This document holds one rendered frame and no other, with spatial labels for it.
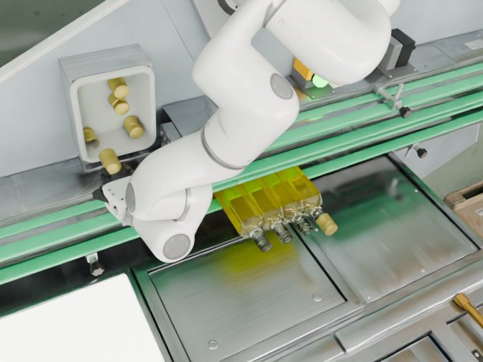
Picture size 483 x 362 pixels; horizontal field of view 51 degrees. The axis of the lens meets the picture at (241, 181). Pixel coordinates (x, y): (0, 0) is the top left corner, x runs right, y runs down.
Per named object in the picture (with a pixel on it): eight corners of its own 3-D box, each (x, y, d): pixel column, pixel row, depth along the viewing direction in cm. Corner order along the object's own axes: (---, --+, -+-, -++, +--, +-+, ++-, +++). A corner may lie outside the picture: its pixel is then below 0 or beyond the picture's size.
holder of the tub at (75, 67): (75, 156, 122) (85, 177, 117) (57, 57, 102) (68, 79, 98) (143, 138, 128) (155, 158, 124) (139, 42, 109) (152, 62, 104)
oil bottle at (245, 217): (205, 183, 132) (244, 244, 120) (205, 168, 128) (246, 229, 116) (224, 177, 134) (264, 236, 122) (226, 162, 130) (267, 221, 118)
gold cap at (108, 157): (98, 150, 105) (105, 164, 103) (114, 146, 107) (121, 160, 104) (98, 162, 108) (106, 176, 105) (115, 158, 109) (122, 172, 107)
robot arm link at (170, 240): (172, 185, 77) (223, 184, 83) (144, 158, 85) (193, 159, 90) (153, 269, 82) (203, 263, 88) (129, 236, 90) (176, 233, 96)
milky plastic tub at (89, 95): (72, 141, 118) (83, 166, 113) (57, 58, 102) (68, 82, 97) (143, 123, 124) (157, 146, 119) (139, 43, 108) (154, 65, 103)
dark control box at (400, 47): (367, 55, 149) (386, 71, 144) (375, 31, 143) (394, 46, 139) (389, 50, 152) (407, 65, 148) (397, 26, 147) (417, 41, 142)
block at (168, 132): (158, 153, 125) (169, 172, 121) (157, 123, 118) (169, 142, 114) (171, 149, 127) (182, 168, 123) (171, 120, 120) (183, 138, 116)
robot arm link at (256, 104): (286, 121, 80) (216, 54, 78) (382, 28, 64) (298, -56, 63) (238, 177, 68) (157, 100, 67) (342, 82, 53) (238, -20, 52)
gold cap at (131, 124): (132, 129, 122) (139, 140, 119) (120, 125, 119) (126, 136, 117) (140, 118, 121) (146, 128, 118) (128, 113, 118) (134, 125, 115)
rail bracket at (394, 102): (369, 91, 140) (400, 120, 132) (376, 68, 134) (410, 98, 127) (379, 88, 141) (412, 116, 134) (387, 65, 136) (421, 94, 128)
